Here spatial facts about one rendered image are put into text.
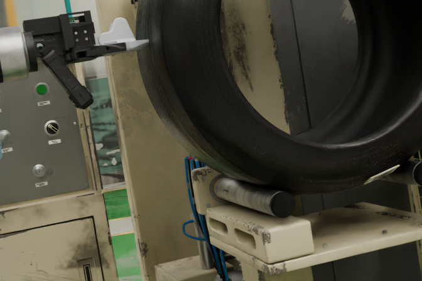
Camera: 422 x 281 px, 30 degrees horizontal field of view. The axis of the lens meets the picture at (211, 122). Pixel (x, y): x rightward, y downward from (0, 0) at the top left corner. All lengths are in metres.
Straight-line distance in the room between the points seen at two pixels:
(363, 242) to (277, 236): 0.17
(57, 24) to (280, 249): 0.54
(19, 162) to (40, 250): 0.23
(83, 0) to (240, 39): 8.96
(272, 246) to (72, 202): 0.77
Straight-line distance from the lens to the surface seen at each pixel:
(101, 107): 10.49
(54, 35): 1.36
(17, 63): 1.33
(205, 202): 1.67
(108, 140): 10.50
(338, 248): 1.41
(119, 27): 1.37
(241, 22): 1.72
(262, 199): 1.39
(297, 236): 1.37
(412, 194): 1.91
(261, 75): 1.73
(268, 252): 1.35
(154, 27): 1.35
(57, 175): 2.03
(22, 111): 2.02
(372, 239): 1.44
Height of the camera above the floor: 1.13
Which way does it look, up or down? 3 degrees down
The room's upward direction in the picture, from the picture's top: 9 degrees counter-clockwise
